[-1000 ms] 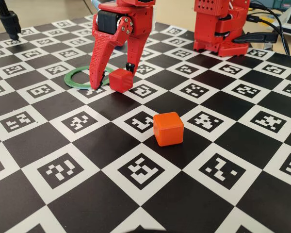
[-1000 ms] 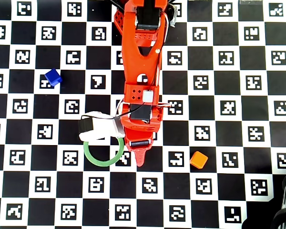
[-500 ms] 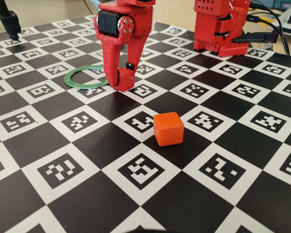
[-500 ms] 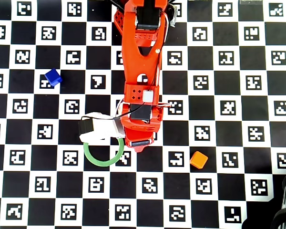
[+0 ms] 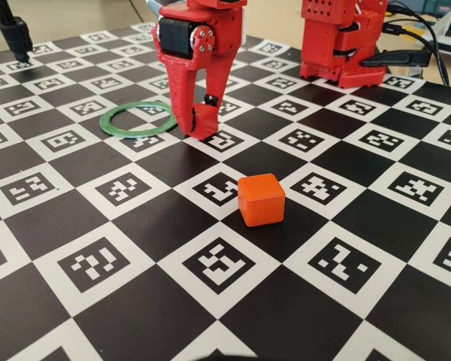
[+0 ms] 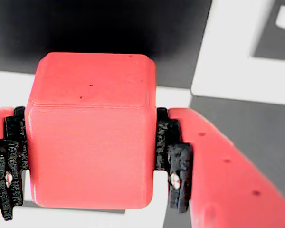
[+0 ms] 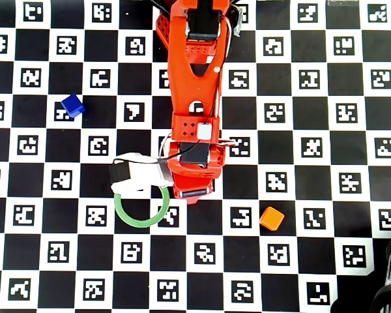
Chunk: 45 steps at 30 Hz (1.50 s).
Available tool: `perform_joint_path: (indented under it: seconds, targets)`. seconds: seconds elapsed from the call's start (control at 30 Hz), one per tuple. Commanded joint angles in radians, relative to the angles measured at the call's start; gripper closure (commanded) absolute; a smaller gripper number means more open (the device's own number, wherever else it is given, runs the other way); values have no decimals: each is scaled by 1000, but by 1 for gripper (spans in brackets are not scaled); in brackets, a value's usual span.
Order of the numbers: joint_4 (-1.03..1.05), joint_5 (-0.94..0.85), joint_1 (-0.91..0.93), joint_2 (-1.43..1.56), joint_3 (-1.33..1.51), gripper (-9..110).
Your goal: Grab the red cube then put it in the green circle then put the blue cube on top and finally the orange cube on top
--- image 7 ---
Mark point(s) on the small grey square box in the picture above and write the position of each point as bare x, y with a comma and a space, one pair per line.
204, 131

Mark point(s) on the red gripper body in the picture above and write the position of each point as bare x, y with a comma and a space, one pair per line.
193, 193

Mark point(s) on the clear tape strip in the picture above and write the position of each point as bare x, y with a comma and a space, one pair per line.
340, 3

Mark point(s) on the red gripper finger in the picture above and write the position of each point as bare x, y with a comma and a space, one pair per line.
192, 199

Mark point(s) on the blue cube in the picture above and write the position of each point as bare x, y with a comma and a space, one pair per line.
73, 106

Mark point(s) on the orange cube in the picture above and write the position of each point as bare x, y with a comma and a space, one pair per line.
271, 219

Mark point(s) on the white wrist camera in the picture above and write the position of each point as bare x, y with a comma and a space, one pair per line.
140, 172

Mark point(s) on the black white marker mat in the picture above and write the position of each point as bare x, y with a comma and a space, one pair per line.
280, 182

